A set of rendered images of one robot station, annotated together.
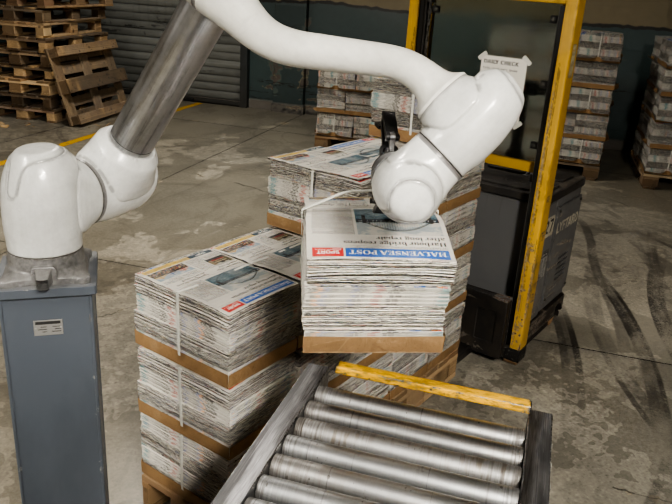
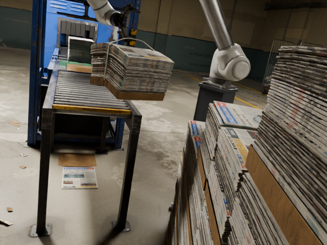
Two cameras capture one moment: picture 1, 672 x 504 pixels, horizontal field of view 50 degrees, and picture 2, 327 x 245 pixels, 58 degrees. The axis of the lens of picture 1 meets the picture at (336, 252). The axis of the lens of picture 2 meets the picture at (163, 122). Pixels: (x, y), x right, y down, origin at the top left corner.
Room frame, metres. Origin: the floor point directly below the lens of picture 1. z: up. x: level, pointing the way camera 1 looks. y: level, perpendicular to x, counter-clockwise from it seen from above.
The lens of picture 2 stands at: (2.91, -0.84, 1.27)
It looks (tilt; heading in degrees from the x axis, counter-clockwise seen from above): 16 degrees down; 144
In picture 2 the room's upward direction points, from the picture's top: 10 degrees clockwise
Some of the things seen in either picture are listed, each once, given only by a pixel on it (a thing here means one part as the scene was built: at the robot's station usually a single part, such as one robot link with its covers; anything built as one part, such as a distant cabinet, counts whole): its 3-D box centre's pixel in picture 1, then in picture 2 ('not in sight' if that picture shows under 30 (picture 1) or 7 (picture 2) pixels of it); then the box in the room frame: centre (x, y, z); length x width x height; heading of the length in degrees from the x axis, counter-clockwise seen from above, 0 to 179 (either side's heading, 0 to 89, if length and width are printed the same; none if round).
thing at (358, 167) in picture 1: (337, 161); (272, 119); (2.34, 0.01, 1.06); 0.37 x 0.29 x 0.01; 55
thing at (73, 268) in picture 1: (46, 261); (217, 81); (1.43, 0.62, 1.03); 0.22 x 0.18 x 0.06; 18
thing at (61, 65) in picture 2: not in sight; (81, 71); (-0.24, 0.24, 0.75); 0.70 x 0.65 x 0.10; 164
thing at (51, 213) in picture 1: (45, 196); (224, 61); (1.46, 0.63, 1.17); 0.18 x 0.16 x 0.22; 155
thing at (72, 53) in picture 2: not in sight; (80, 49); (-0.78, 0.40, 0.93); 0.38 x 0.30 x 0.26; 164
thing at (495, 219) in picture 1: (491, 245); not in sight; (3.47, -0.79, 0.40); 0.69 x 0.55 x 0.80; 55
